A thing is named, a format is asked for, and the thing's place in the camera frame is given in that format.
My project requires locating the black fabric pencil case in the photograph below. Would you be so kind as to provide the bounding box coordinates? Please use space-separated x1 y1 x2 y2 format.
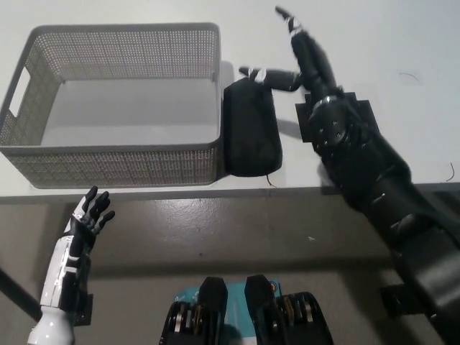
222 78 284 178

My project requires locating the grey perforated plastic basket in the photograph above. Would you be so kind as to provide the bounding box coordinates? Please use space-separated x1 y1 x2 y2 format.
0 22 222 190

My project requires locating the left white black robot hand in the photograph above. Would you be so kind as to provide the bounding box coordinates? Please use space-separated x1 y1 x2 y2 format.
38 185 116 311

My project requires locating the black table leg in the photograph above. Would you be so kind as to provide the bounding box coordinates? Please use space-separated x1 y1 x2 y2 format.
0 267 42 325

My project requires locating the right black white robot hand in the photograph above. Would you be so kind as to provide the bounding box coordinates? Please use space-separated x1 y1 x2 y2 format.
239 5 415 210

